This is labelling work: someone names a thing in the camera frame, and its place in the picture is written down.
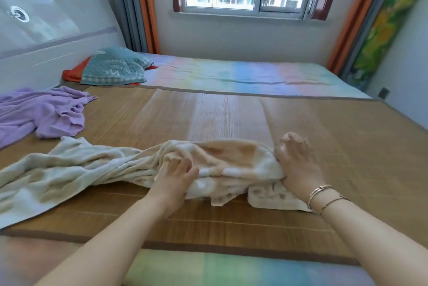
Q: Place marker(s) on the person's left hand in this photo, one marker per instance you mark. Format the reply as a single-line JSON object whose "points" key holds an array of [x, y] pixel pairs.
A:
{"points": [[172, 185]]}

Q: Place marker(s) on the person's right hand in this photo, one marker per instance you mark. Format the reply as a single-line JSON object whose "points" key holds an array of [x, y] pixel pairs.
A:
{"points": [[299, 169]]}

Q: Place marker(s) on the beige white patterned towel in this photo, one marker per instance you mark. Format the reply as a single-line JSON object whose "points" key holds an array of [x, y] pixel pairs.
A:
{"points": [[67, 169]]}

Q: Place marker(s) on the purple towel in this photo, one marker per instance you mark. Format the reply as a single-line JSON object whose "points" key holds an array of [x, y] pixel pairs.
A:
{"points": [[40, 112]]}

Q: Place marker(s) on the person's right forearm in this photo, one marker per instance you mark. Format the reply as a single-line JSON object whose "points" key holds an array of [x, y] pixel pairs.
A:
{"points": [[374, 245]]}

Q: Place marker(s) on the person's left forearm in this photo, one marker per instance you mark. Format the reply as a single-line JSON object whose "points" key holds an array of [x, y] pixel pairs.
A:
{"points": [[107, 252]]}

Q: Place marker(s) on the brown bamboo sleeping mat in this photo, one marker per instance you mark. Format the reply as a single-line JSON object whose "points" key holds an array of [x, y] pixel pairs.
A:
{"points": [[351, 145]]}

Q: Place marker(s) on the teal quilted pillow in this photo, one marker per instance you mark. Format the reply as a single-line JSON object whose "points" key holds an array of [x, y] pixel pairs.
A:
{"points": [[117, 68]]}

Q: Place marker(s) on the red cloth under pillow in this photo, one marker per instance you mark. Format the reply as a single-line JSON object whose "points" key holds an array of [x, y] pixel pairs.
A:
{"points": [[72, 73]]}

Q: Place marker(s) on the green yellow painted board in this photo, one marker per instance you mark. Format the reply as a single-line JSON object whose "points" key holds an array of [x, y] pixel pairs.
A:
{"points": [[384, 35]]}

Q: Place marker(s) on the grey orange curtain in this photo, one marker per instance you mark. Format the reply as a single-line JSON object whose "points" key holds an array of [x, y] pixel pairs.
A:
{"points": [[357, 18], [133, 5]]}

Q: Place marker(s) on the round silver headboard emblem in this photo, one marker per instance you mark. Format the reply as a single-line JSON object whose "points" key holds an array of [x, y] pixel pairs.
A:
{"points": [[18, 14]]}

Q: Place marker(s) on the dark wall socket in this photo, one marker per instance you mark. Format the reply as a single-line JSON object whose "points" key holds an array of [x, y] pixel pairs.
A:
{"points": [[384, 93]]}

